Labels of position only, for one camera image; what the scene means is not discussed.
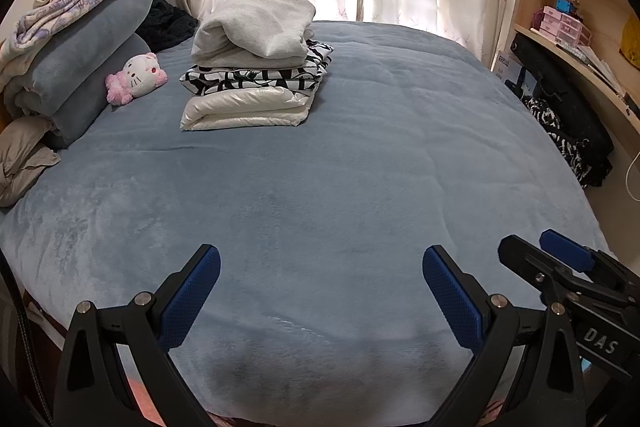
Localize zebra print cloth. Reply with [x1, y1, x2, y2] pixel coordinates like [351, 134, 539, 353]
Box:
[522, 97, 593, 188]

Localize pink and white plush toy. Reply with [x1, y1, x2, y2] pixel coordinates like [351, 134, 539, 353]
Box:
[105, 52, 168, 106]

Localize beige crumpled cloth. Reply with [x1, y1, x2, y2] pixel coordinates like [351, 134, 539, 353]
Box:
[0, 116, 63, 208]

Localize black cable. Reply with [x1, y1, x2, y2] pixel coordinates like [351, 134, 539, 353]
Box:
[0, 257, 53, 427]

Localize cream puffer jacket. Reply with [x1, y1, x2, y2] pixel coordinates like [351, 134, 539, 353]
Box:
[180, 86, 317, 132]

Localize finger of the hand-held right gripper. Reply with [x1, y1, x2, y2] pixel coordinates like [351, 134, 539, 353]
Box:
[498, 234, 630, 308]
[540, 229, 640, 295]

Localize blue and white box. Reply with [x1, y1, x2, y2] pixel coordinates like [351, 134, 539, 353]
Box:
[492, 51, 538, 98]

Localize folded grey-blue blanket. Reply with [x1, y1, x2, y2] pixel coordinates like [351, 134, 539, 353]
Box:
[5, 0, 156, 150]

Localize black fluffy cloth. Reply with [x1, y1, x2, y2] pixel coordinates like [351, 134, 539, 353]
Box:
[135, 0, 201, 54]

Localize black bag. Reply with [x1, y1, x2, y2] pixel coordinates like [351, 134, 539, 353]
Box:
[507, 32, 615, 188]

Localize white papers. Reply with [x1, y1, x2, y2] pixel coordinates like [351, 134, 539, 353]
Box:
[565, 43, 628, 100]

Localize light grey hoodie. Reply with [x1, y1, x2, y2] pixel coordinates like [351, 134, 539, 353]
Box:
[191, 0, 318, 70]

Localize white cable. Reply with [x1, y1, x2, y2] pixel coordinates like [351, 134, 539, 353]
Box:
[625, 152, 640, 202]

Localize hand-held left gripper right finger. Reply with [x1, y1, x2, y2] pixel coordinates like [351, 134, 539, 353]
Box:
[422, 244, 586, 427]

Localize black and white patterned garment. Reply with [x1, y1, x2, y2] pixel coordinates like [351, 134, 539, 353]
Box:
[180, 39, 335, 96]

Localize grey-blue bed blanket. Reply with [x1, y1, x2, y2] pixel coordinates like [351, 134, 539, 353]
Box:
[0, 21, 618, 425]

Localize pink drawer boxes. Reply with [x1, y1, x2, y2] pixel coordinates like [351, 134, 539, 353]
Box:
[530, 6, 593, 48]

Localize yellow packet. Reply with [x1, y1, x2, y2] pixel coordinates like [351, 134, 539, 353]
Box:
[620, 14, 640, 70]

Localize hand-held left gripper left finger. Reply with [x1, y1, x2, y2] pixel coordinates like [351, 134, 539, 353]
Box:
[51, 243, 222, 427]

